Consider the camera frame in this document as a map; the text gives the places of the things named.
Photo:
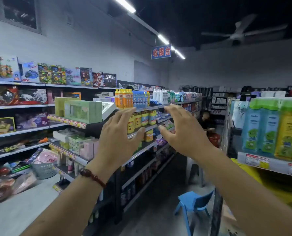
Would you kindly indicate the long ceiling tube light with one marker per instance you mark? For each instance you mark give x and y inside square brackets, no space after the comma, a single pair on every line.
[123,4]

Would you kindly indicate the green gift box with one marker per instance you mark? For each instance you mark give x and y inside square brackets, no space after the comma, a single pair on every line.
[79,111]

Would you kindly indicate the person's left hand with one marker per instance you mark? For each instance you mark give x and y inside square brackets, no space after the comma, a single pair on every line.
[114,144]

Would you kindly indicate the row of green-capped blue bottles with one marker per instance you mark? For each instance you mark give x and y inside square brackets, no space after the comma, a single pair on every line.
[260,127]

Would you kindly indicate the wall window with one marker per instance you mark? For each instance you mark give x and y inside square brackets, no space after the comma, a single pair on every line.
[18,12]

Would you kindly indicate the white shelf with price tags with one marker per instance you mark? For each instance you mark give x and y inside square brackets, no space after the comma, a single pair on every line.
[271,165]

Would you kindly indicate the white open box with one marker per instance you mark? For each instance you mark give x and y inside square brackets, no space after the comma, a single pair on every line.
[108,109]

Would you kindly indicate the pink box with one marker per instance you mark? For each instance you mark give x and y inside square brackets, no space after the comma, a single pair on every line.
[88,149]

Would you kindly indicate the blue hanging sign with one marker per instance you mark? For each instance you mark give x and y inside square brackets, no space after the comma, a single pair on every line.
[161,51]

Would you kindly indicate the blue plastic chair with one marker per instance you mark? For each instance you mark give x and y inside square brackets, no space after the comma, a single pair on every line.
[192,202]

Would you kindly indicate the white dinosaur toy box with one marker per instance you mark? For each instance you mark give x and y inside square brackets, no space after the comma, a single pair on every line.
[33,96]

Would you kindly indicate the pile of bagged toys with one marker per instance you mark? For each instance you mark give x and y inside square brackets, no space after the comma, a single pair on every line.
[5,184]

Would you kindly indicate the purple toy package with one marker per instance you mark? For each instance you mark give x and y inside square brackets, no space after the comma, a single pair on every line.
[32,120]

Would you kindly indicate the grey plastic basket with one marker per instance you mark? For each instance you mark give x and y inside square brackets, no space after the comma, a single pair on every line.
[44,169]

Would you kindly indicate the grey wall shelving unit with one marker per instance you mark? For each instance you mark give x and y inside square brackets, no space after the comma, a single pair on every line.
[20,106]

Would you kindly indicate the person's left forearm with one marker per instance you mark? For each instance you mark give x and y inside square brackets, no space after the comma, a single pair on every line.
[72,208]

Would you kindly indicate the row of green-capped yellow bottles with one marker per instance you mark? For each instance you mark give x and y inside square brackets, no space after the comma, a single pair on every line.
[290,130]

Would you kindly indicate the short ceiling tube light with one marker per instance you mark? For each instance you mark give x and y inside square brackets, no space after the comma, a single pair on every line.
[180,54]
[163,39]

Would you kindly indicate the row of colourful toy boxes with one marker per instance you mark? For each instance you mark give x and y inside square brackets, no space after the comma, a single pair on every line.
[57,74]

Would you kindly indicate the white ceiling fan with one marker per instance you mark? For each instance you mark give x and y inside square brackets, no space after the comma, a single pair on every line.
[237,34]

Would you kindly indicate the row of white bottles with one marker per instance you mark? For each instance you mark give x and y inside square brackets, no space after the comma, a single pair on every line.
[160,96]

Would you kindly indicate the person's right thumb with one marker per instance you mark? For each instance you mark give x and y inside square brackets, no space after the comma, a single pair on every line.
[164,132]

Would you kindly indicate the yellow framed toy box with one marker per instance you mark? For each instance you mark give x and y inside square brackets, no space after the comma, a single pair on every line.
[0,125]

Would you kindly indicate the person's right forearm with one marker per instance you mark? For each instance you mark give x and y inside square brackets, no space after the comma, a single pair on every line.
[247,201]

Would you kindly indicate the row of yellow jugs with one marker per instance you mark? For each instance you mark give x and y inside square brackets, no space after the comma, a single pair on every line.
[141,119]

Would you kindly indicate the row of orange bottles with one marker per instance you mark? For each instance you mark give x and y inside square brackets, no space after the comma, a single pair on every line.
[123,98]

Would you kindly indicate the person's right hand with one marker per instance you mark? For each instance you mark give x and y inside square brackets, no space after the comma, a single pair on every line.
[185,136]

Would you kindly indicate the red toy box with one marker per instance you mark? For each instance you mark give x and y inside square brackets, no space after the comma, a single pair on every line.
[2,96]

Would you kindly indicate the red shopping basket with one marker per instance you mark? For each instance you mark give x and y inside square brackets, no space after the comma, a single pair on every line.
[214,140]

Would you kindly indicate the person's left thumb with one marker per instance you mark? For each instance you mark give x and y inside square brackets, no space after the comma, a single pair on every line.
[139,136]

